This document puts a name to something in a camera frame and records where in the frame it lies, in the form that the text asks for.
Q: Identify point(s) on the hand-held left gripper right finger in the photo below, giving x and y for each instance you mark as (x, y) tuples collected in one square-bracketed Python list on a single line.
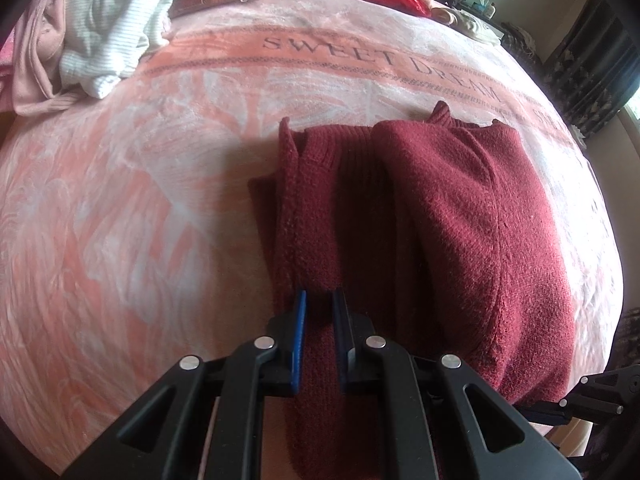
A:
[(341, 330)]

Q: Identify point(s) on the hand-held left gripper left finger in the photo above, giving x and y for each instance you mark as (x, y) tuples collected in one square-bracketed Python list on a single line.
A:
[(298, 345)]

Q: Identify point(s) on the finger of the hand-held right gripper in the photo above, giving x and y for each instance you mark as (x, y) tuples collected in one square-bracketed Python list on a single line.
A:
[(595, 390)]

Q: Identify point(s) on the dark red knit sweater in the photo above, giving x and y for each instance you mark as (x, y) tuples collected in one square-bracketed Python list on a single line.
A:
[(440, 235)]

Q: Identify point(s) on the pink printed blanket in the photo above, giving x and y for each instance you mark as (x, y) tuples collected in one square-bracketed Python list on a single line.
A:
[(125, 210)]

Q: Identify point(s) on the dark patterned curtain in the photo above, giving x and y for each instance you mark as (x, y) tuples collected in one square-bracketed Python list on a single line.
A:
[(595, 60)]

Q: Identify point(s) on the white cloth bundle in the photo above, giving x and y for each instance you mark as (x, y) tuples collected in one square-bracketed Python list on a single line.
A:
[(467, 25)]

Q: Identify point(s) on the teal tissue box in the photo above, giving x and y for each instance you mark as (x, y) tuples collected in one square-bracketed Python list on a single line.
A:
[(482, 7)]

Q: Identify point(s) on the white striped garment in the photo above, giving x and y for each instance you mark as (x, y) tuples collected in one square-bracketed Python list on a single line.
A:
[(110, 15)]

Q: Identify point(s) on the pale pink garment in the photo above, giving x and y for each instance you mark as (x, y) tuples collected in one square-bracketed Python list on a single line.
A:
[(35, 60)]

